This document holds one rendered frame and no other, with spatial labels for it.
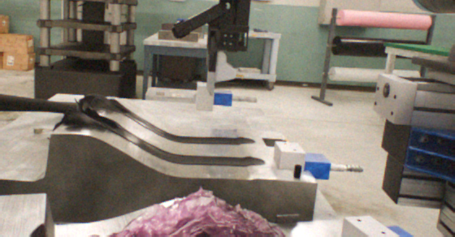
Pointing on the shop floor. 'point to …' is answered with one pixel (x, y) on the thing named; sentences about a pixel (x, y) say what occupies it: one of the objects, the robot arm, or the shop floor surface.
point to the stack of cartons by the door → (15, 49)
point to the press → (96, 5)
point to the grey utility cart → (265, 60)
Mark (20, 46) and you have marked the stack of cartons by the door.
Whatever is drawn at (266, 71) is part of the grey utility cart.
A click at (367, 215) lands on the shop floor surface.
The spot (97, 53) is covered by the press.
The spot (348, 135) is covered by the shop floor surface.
